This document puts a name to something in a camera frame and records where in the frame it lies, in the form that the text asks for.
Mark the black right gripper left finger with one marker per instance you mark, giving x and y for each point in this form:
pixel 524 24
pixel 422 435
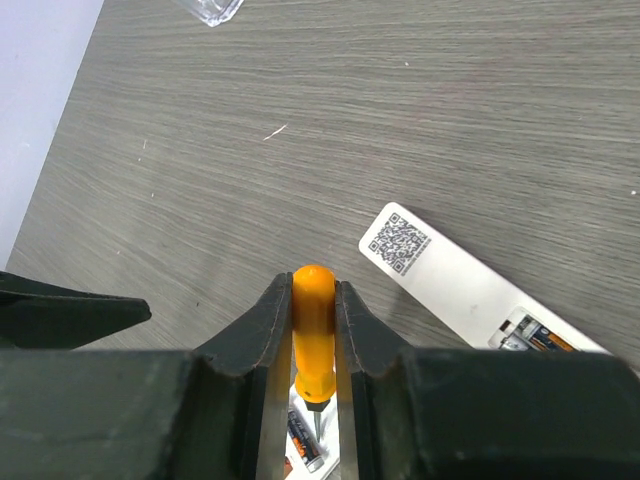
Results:
pixel 215 412

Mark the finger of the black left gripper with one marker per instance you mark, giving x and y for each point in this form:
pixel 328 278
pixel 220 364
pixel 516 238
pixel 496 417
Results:
pixel 37 315

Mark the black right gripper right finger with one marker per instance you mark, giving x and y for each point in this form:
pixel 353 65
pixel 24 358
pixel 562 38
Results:
pixel 418 413

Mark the dark blue AAA battery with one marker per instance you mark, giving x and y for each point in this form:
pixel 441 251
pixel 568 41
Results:
pixel 304 442

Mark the white remote with batteries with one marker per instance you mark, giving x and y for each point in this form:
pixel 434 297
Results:
pixel 479 305

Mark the yellow handled screwdriver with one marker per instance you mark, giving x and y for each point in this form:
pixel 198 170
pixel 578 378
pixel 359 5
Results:
pixel 313 317

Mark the clear plastic cup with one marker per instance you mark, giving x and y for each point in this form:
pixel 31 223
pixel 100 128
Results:
pixel 211 12

